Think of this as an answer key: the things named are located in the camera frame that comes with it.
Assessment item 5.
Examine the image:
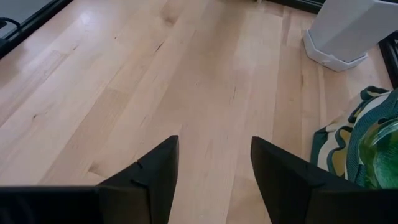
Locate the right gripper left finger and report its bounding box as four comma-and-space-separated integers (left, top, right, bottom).
0, 134, 180, 224

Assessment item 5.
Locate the beige green gardening bag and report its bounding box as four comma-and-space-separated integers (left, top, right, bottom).
310, 86, 398, 189

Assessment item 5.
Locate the black power cable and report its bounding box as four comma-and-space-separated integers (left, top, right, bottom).
0, 17, 22, 34

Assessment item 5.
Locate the white hexagonal plant pot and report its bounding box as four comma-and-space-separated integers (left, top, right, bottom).
302, 0, 398, 73

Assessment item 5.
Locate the green spray bottle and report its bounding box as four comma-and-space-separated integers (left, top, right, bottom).
357, 119, 398, 190

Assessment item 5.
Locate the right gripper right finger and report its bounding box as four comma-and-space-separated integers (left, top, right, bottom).
250, 136, 398, 224

